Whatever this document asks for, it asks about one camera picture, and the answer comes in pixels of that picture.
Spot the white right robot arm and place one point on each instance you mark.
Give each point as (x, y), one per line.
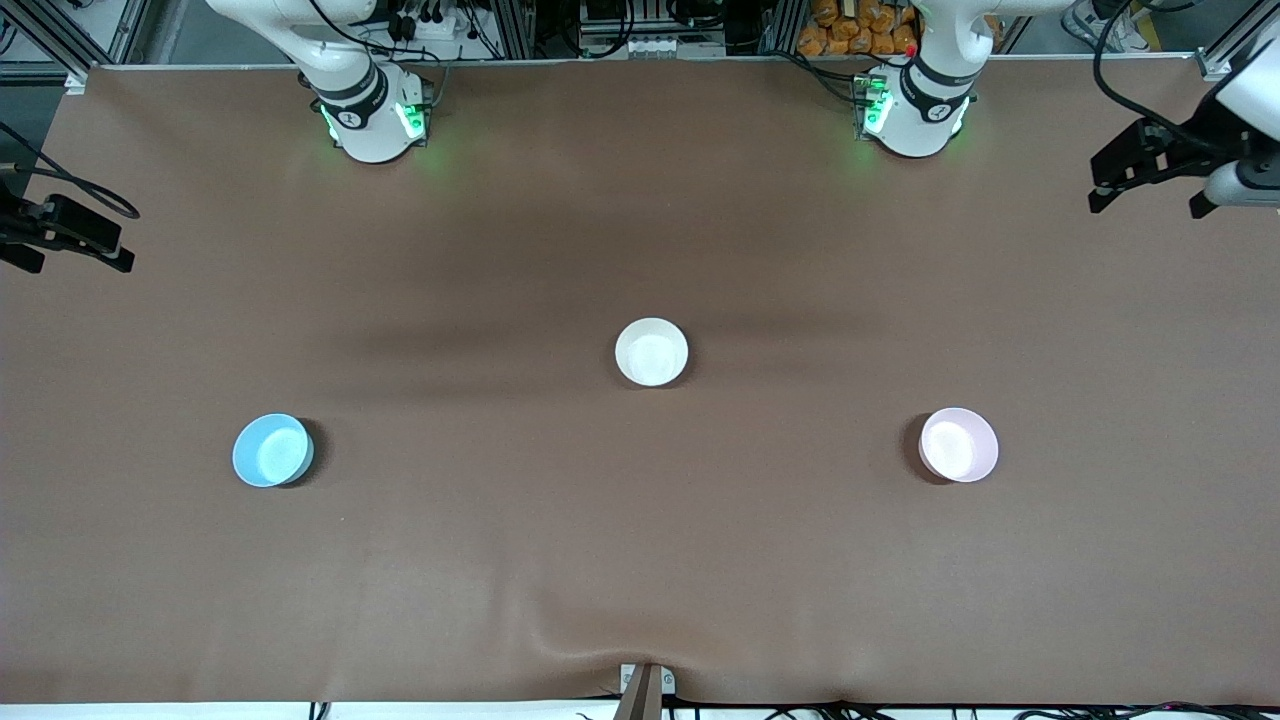
(370, 130)

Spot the white sneaker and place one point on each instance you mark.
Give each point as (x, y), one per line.
(1110, 25)

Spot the aluminium frame profile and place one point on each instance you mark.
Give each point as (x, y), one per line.
(512, 28)
(1225, 55)
(780, 28)
(60, 40)

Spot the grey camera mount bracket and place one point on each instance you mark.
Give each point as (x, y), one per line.
(645, 690)

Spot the blue bowl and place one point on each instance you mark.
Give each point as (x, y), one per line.
(272, 451)

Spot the pink bowl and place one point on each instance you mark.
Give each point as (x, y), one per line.
(958, 445)

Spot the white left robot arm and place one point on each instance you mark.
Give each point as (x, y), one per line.
(915, 125)

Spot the white bowl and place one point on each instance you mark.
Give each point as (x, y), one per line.
(651, 352)

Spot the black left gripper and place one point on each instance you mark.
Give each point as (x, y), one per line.
(1192, 137)

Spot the grey control box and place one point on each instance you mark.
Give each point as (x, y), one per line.
(650, 30)

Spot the brown table mat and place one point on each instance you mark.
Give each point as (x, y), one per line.
(640, 540)

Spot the bag of orange snacks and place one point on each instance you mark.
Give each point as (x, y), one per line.
(855, 30)

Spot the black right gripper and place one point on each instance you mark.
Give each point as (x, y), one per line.
(20, 226)

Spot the white power strip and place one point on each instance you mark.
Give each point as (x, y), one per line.
(420, 22)

